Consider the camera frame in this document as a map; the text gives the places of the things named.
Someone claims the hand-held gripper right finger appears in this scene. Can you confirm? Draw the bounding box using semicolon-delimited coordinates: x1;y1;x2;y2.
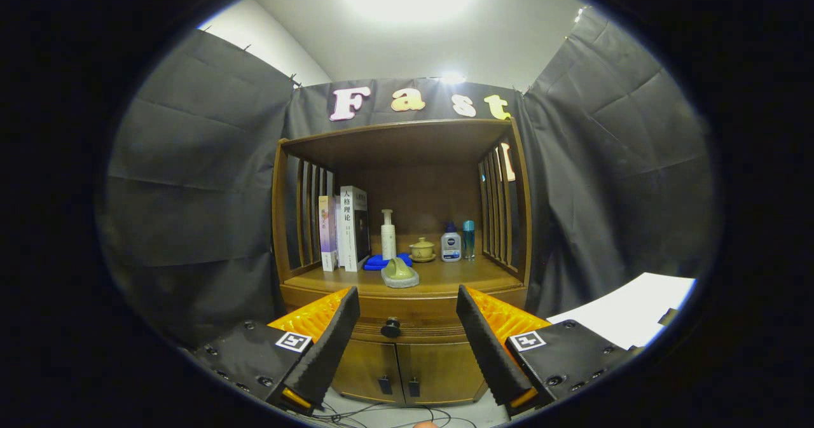
455;284;643;419

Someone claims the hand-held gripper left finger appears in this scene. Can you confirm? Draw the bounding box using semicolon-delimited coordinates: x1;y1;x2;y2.
191;286;361;416

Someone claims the wooden drawer with black knob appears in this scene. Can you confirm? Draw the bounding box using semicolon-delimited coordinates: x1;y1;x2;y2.
280;291;528;345

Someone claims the green brush with grey base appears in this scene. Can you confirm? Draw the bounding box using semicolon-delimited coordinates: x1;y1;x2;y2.
381;257;420;289

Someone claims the wooden cabinet door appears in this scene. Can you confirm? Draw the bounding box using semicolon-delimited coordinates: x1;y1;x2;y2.
396;342;487;404
332;341;401;404

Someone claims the wooden countertop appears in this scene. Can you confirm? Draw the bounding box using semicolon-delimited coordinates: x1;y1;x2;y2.
280;253;526;301

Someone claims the brown wooden cabinet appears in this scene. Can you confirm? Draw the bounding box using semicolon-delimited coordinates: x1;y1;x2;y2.
272;118;534;406

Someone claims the blue folded cloth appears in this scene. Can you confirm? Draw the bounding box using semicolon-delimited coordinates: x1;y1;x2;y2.
364;252;413;271

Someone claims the white bottle with blue cap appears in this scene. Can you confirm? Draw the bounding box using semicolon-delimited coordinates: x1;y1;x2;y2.
441;223;462;263

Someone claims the purple book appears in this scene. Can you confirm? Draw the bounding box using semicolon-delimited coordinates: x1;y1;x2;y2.
319;195;338;272

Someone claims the thick white book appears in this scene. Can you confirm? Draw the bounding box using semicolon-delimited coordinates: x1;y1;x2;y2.
340;185;371;273

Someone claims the white pump bottle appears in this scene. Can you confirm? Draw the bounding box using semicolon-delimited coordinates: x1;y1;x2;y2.
380;209;397;260

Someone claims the yellow lidded teacup with saucer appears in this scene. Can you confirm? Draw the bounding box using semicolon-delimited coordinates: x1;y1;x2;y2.
409;237;437;263

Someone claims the white board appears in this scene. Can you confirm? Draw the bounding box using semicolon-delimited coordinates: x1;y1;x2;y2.
547;272;697;350

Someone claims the black backdrop cloth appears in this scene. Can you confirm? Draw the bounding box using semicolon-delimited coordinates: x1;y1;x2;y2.
95;5;722;352

